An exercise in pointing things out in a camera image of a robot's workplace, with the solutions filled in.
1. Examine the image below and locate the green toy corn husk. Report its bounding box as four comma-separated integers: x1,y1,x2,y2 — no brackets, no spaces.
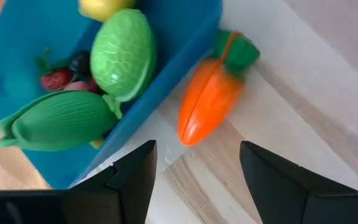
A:
0,90,124,152

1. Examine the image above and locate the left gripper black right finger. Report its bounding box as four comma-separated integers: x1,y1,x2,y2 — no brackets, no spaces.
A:
239,141,358,224

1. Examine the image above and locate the red toy strawberry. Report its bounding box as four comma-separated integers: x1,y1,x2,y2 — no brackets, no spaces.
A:
35,46,74,91

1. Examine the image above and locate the green toy cabbage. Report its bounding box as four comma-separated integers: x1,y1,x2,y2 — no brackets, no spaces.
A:
90,8,157,103

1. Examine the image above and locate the blue plastic tupperware tub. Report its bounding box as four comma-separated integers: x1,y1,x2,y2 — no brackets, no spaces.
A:
0,0,223,190

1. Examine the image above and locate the orange toy carrot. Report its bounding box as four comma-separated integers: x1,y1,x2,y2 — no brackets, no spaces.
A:
178,29,260,147

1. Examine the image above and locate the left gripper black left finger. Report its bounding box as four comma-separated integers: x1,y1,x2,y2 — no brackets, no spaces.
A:
51,139,158,224

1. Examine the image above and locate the yellow toy lemon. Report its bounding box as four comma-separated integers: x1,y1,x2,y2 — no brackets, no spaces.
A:
78,0,135,22

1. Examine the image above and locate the dark purple toy fruit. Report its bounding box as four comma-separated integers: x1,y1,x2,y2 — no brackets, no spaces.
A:
69,51,92,78

